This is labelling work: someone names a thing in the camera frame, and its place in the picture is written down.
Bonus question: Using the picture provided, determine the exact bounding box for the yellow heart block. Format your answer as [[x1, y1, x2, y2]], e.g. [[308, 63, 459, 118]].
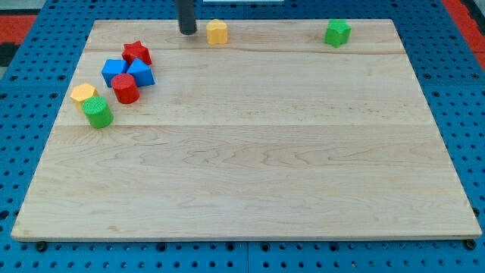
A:
[[206, 19, 228, 45]]

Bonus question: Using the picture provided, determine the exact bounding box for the light wooden board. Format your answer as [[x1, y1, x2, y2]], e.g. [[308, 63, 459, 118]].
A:
[[11, 19, 482, 242]]

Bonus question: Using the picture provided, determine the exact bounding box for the blue triangular prism block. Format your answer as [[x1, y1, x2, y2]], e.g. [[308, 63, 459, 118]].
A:
[[127, 58, 155, 86]]

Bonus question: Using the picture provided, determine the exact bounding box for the red cylinder block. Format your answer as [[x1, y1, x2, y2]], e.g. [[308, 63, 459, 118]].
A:
[[111, 74, 139, 104]]

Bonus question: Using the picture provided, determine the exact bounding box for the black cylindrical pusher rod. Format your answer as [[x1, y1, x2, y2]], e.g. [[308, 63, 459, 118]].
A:
[[174, 0, 197, 36]]

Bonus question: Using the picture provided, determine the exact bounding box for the red star block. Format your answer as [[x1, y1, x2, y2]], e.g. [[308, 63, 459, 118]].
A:
[[121, 41, 152, 65]]

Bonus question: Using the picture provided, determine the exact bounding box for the green star block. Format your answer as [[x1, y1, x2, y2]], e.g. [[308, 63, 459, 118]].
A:
[[324, 19, 352, 49]]

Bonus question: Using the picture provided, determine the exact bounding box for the blue cube block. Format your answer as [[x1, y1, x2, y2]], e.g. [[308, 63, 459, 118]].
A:
[[102, 59, 128, 88]]

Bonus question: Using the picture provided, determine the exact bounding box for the green cylinder block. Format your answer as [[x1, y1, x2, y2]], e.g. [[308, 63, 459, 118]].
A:
[[82, 96, 114, 129]]

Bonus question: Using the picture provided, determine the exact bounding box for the yellow hexagon block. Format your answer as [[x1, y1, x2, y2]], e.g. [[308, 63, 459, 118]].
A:
[[70, 83, 99, 112]]

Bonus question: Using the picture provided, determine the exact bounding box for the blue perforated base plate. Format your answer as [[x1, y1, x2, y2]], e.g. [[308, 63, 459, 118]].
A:
[[1, 1, 484, 272]]

